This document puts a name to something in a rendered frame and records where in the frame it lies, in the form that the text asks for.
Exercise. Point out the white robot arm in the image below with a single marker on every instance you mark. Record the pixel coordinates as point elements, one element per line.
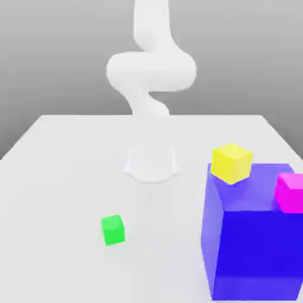
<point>151,71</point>

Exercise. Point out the small yellow cube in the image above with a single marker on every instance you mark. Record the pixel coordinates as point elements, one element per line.
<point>230,163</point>

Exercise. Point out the small green cube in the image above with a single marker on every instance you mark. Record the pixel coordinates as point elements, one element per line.
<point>113,230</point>

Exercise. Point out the small magenta cube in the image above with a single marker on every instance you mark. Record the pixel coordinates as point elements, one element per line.
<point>291,194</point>

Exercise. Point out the large blue box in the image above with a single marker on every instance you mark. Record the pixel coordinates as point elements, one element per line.
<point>255,248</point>

